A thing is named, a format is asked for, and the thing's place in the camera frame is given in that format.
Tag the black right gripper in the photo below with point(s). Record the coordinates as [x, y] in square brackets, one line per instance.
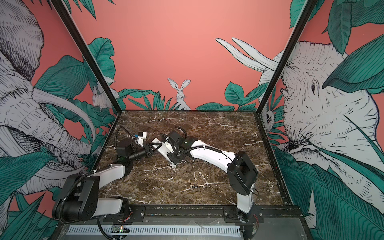
[170, 156]

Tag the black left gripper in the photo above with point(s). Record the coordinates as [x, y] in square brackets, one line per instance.
[148, 149]

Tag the white remote control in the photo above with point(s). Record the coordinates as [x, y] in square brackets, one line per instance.
[160, 150]

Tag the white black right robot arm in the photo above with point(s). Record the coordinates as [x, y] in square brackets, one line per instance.
[241, 172]

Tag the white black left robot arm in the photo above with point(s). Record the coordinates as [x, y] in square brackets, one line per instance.
[79, 199]

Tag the white ventilation grille strip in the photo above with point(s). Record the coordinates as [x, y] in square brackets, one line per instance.
[141, 230]

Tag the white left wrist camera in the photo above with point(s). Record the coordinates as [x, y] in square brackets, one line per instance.
[140, 138]

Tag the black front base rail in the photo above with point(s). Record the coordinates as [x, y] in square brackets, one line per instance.
[230, 213]

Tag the black left corner frame post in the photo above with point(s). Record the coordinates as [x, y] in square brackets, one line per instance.
[66, 18]

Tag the black corner frame post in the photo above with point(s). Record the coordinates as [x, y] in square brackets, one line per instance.
[298, 29]
[66, 18]

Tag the black right corner frame post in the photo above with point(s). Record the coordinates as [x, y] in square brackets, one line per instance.
[298, 29]

